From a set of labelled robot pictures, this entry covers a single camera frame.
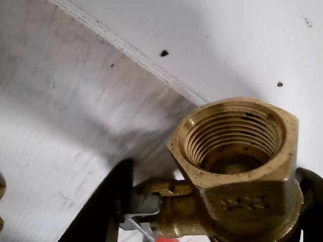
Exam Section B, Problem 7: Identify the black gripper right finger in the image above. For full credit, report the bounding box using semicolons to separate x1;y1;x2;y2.
295;167;323;242

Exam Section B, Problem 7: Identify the white wooden board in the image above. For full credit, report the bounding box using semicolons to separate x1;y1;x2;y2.
0;0;210;242

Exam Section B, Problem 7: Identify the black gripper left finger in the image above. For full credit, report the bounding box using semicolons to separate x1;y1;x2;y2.
58;159;134;242

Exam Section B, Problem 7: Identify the brass ball valve red handle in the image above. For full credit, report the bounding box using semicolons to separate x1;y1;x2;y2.
118;97;303;242

